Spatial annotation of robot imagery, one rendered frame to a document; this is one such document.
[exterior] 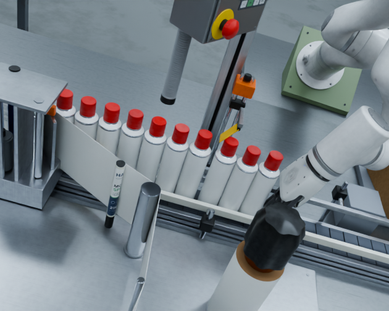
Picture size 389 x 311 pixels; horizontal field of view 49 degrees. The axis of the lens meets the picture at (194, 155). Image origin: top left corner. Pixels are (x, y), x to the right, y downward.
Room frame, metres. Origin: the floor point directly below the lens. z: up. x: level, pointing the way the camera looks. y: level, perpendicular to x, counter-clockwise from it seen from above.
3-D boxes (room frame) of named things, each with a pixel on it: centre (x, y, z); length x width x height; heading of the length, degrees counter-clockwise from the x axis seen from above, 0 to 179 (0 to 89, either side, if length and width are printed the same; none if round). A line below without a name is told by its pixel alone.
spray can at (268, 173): (0.77, -0.17, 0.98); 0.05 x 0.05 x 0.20
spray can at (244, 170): (0.76, -0.12, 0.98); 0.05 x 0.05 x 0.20
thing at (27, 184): (0.64, 0.35, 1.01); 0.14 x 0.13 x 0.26; 94
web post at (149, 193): (0.57, 0.06, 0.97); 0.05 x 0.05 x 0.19
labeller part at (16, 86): (0.64, 0.35, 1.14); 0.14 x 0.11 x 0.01; 94
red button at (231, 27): (0.77, 0.02, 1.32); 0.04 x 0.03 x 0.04; 149
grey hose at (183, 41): (0.85, 0.10, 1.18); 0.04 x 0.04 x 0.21
